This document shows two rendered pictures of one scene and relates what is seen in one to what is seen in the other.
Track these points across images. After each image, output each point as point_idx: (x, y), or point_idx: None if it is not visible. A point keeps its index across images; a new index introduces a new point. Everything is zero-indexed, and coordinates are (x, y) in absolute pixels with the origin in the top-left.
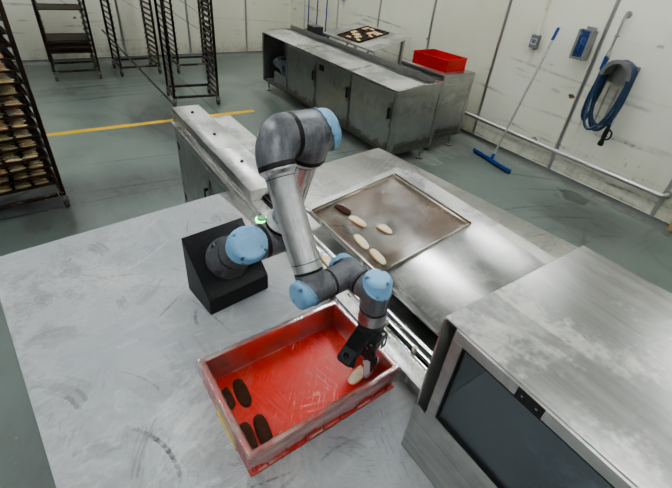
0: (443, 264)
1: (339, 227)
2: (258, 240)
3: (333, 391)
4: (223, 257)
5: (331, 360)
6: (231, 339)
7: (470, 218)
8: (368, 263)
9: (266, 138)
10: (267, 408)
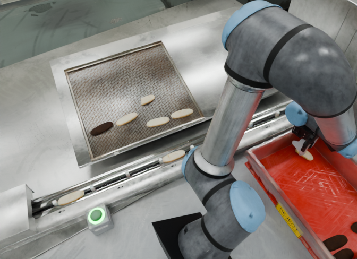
0: (201, 72)
1: (129, 137)
2: (246, 189)
3: (316, 172)
4: (241, 241)
5: (287, 170)
6: (273, 255)
7: (153, 40)
8: (188, 122)
9: (347, 70)
10: (343, 222)
